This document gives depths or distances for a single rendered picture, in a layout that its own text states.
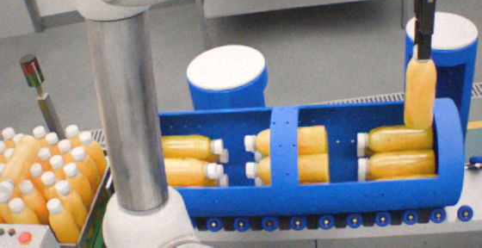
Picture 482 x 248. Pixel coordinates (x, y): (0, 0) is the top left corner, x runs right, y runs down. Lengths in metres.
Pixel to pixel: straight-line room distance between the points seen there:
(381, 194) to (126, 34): 0.77
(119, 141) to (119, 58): 0.15
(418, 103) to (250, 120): 0.51
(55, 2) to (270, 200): 4.07
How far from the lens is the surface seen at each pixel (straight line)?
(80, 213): 1.60
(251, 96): 1.90
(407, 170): 1.44
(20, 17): 5.31
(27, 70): 1.91
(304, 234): 1.49
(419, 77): 1.20
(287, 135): 1.32
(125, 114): 0.88
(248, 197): 1.35
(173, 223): 1.02
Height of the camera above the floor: 2.06
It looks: 36 degrees down
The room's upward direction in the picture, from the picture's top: 10 degrees counter-clockwise
